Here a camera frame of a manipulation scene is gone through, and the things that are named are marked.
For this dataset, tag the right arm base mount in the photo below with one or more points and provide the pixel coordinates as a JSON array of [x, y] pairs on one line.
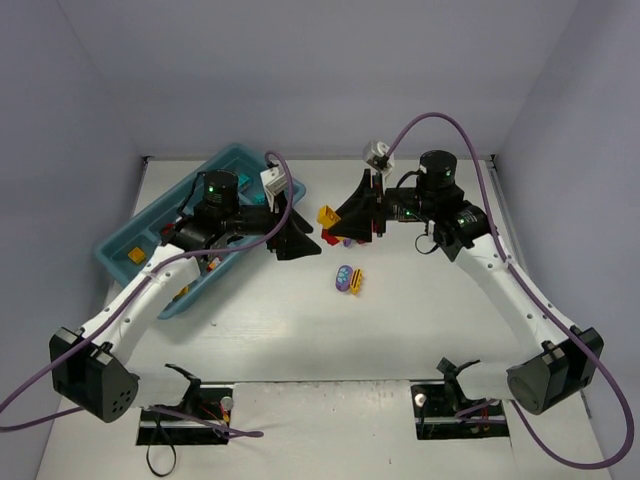
[[442, 412]]

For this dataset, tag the yellow black striped lego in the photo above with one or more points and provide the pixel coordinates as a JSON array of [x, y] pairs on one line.
[[356, 281]]

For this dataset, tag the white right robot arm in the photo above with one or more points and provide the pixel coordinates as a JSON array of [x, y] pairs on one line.
[[553, 361]]

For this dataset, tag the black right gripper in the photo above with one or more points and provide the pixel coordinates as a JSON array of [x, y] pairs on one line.
[[378, 208]]

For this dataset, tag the purple oval paw lego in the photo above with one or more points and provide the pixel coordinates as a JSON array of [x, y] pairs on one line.
[[343, 278]]

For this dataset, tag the teal rounded lego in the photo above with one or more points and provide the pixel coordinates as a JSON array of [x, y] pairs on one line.
[[244, 182]]

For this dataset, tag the teal divided plastic tray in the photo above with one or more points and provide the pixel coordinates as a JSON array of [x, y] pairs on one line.
[[143, 230]]

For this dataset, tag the red white lego brick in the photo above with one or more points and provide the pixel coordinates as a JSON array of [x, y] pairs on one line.
[[213, 264]]

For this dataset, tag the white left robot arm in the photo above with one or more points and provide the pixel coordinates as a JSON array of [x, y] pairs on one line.
[[90, 364]]

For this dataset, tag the small orange lego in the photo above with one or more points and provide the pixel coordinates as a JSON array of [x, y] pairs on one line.
[[181, 293]]

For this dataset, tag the teal yellow lego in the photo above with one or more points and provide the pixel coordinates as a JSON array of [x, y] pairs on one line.
[[327, 217]]

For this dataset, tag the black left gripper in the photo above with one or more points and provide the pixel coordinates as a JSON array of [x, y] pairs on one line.
[[274, 226]]

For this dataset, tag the orange square lego in tray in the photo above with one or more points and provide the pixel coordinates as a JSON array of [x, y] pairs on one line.
[[136, 255]]

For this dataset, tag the red boat-shaped lego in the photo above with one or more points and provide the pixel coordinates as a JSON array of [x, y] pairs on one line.
[[166, 230]]

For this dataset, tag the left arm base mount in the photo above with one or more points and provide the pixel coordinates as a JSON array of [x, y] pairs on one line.
[[209, 402]]

